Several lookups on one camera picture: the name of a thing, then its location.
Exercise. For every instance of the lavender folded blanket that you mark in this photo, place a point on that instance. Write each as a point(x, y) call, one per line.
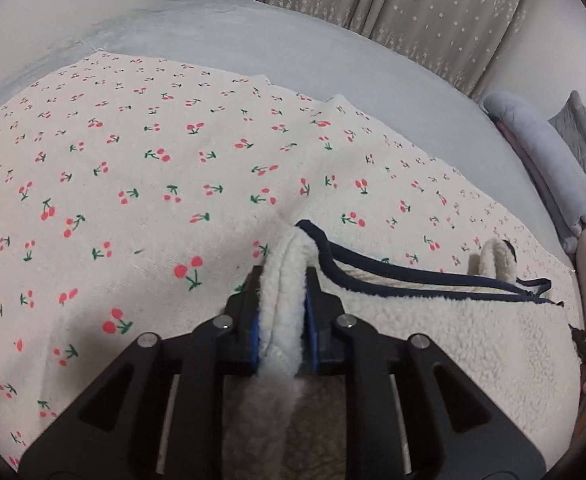
point(559, 179)

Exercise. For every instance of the light blue bed blanket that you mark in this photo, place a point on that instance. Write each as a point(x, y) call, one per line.
point(319, 60)

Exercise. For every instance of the cherry print cream sheet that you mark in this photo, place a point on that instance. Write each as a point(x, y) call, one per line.
point(137, 193)

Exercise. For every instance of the grey dotted curtain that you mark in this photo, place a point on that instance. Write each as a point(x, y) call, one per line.
point(459, 41)

